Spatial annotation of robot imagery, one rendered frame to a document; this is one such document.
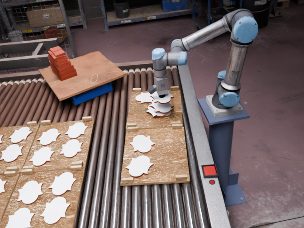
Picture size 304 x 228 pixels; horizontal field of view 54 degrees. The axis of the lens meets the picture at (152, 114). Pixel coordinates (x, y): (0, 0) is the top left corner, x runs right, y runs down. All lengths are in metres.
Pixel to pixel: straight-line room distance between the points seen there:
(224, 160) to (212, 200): 0.86
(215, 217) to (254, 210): 1.20
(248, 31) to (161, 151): 0.77
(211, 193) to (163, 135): 0.47
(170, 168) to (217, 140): 0.67
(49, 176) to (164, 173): 0.61
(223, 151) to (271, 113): 1.39
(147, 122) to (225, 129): 0.56
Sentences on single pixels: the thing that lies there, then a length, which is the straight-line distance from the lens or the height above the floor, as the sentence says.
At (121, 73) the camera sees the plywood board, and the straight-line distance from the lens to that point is 2.21.
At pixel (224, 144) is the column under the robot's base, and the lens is 2.21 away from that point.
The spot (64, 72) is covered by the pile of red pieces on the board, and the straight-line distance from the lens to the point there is 2.25.
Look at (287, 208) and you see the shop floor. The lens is 2.69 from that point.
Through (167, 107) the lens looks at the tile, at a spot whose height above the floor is 0.98.
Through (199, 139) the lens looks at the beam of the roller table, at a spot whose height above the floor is 0.91.
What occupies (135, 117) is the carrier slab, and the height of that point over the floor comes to 0.94.
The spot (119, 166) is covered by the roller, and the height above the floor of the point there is 0.92.
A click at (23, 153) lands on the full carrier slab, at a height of 0.94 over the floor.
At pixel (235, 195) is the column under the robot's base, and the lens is 2.67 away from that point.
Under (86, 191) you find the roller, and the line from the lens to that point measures 1.60.
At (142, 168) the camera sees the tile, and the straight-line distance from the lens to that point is 1.59.
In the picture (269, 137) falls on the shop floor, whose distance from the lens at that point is 3.22.
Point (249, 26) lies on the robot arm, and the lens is 1.60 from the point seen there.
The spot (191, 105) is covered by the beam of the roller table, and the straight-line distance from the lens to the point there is 2.03.
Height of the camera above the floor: 2.12
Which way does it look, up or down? 38 degrees down
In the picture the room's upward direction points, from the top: 6 degrees counter-clockwise
